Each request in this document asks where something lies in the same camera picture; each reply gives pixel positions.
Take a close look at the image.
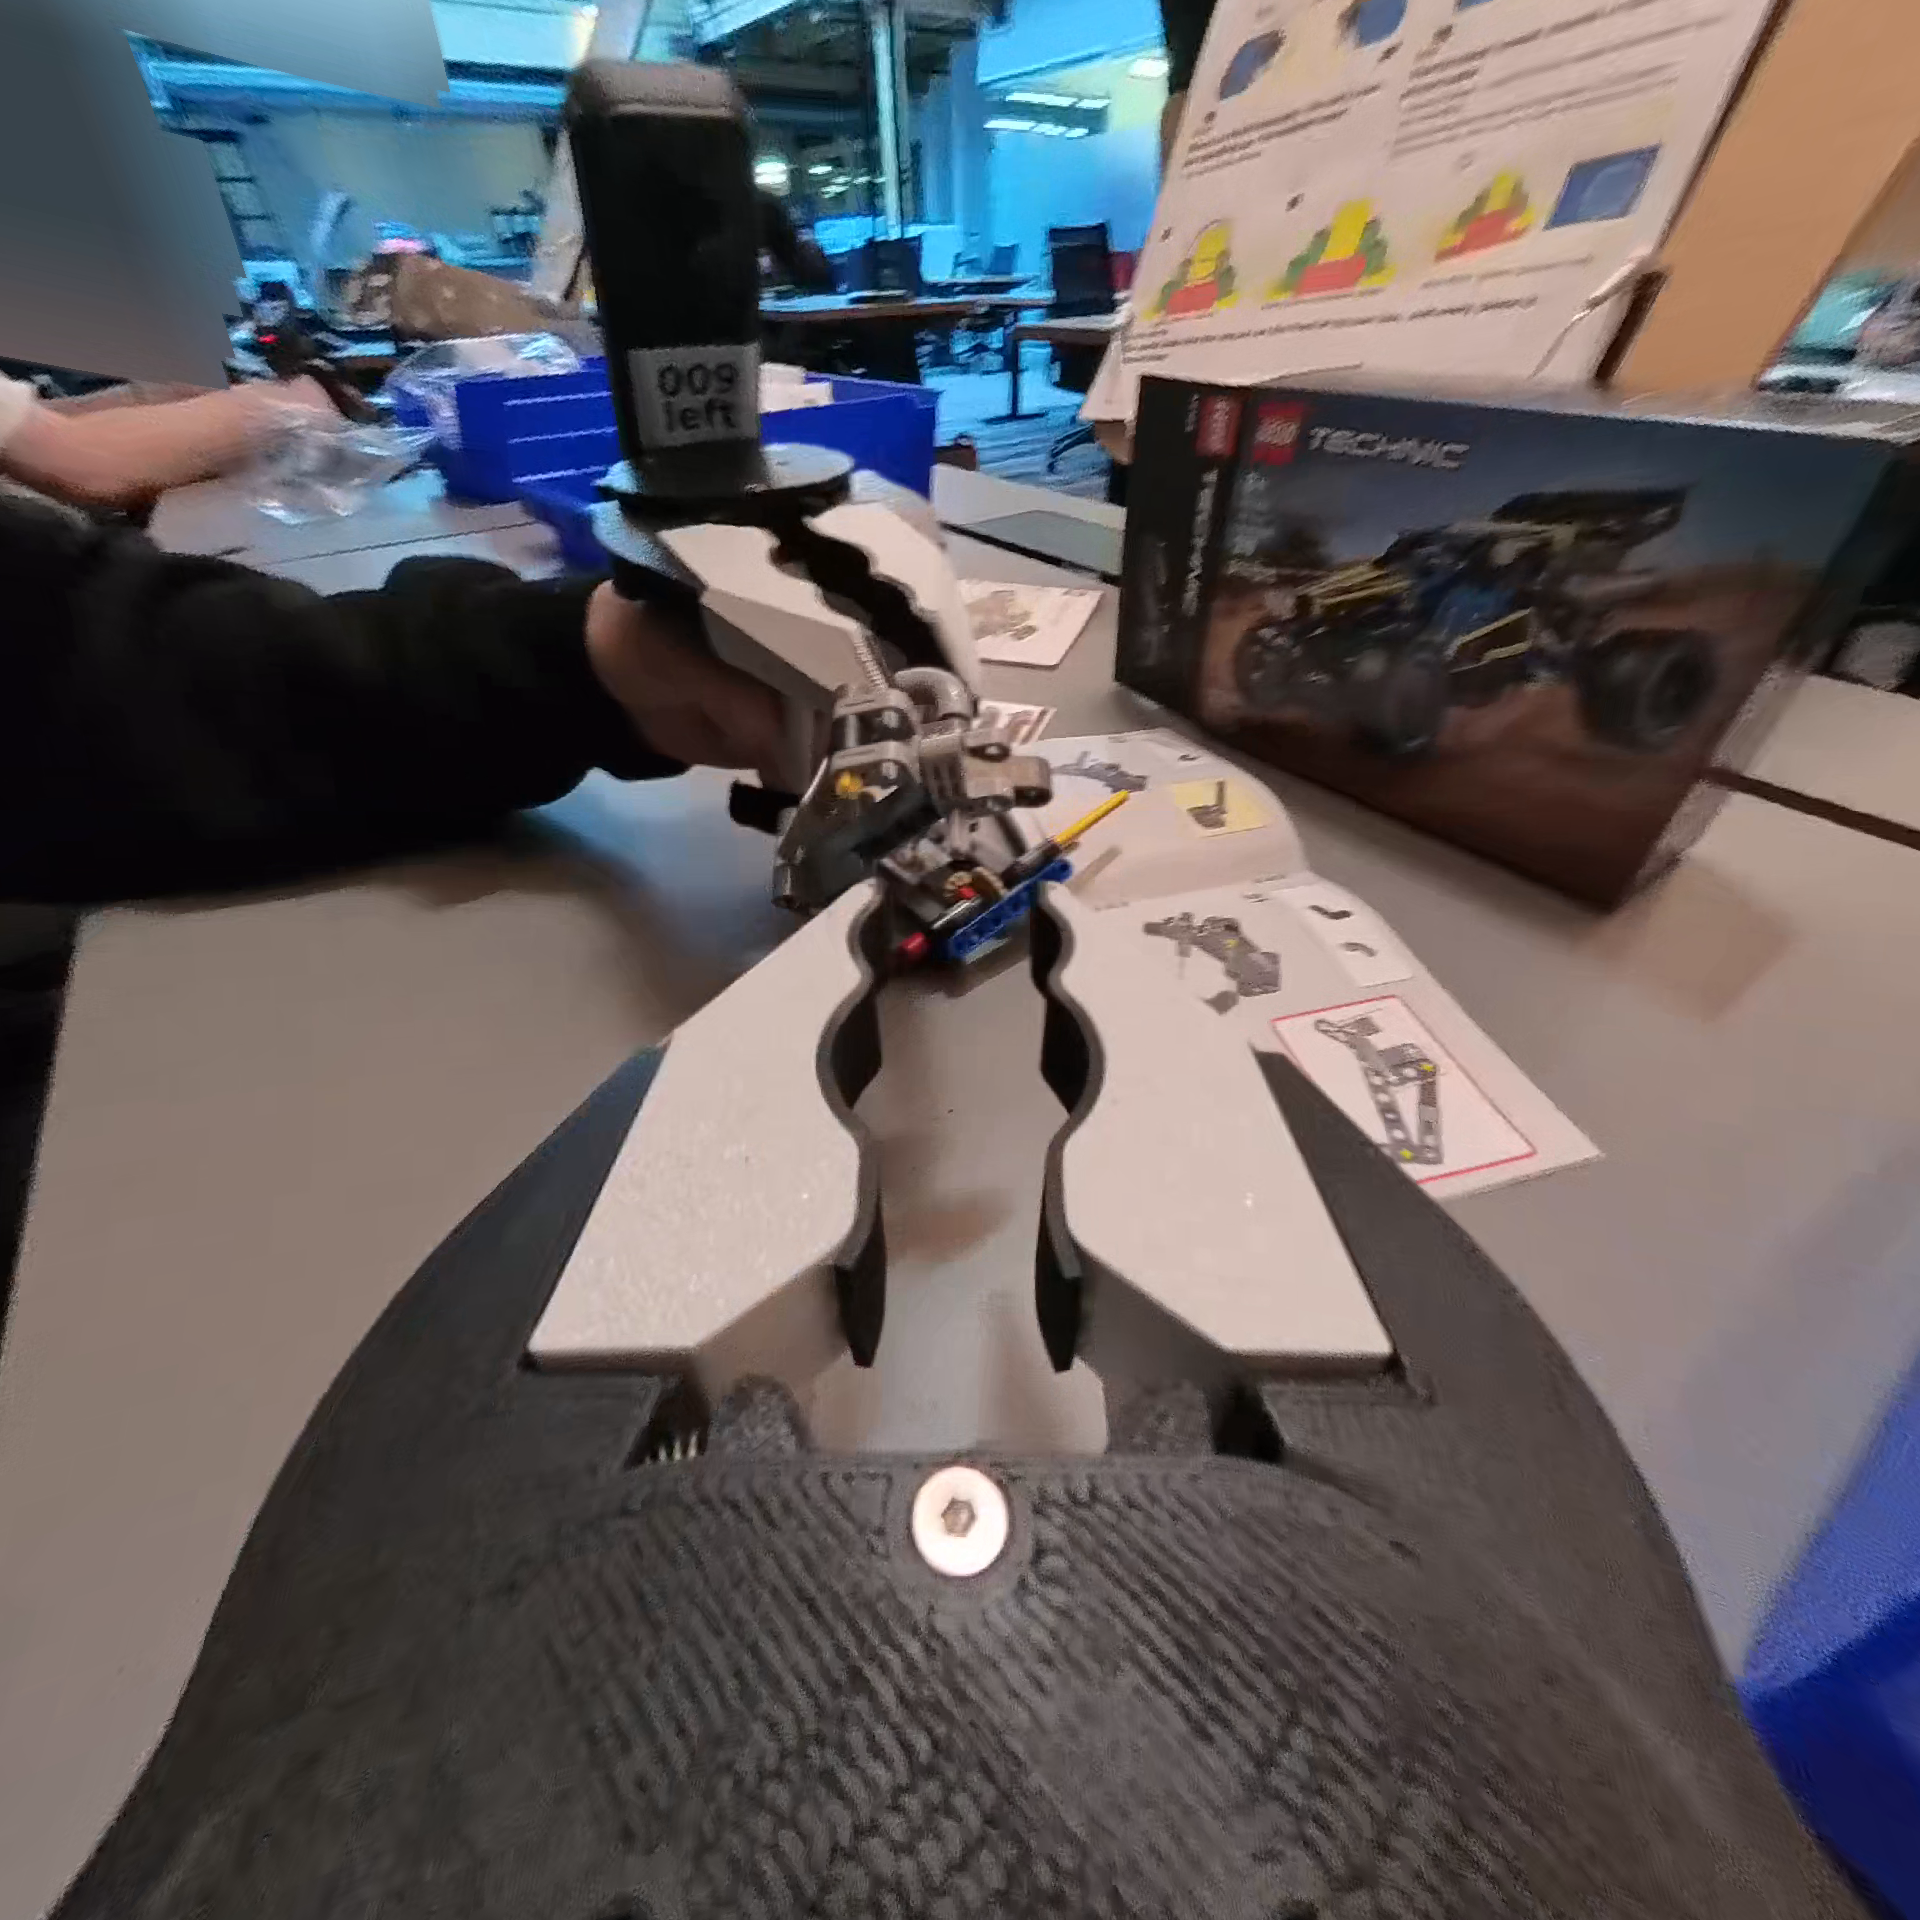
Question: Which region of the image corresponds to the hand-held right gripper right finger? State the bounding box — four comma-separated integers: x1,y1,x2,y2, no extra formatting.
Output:
1029,886,1397,1374

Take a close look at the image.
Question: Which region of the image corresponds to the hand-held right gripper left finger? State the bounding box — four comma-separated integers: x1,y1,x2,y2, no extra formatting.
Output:
528,884,893,1374

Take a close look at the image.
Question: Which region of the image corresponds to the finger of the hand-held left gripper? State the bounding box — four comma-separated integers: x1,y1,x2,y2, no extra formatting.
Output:
660,517,887,751
772,500,986,709

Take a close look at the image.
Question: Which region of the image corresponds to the grey lego suspension assembly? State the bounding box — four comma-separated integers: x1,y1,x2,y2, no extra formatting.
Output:
769,667,1055,920

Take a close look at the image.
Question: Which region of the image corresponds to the lego chassis with red parts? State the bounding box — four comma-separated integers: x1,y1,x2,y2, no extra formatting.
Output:
884,838,1076,973

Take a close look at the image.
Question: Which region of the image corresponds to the person's left forearm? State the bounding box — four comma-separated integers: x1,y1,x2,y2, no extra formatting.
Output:
0,495,696,905

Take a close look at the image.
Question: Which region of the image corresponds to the lego instruction booklet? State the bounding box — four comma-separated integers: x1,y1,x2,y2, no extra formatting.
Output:
1035,726,1600,1199

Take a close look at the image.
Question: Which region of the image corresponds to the dark lego buggy box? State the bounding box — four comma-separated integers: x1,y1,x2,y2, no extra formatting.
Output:
1111,372,1920,913

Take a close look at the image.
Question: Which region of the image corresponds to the person's left hand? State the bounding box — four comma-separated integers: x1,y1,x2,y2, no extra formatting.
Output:
583,577,791,777

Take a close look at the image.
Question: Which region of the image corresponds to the small white leaflet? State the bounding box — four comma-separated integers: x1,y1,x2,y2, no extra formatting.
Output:
952,577,1108,670

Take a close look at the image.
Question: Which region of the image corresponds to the blue plastic bin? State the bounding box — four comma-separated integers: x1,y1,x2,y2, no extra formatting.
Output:
386,365,941,575
1736,1440,1920,1920

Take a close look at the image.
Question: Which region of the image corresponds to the clear plastic bag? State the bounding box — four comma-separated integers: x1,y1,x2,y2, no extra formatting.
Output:
251,334,588,523

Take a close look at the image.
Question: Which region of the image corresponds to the printed sorting guide sheet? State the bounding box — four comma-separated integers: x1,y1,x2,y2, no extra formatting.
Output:
1123,0,1787,389

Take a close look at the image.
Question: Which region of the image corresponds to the brown cardboard board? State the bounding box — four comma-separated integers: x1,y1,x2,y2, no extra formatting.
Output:
1597,0,1920,400

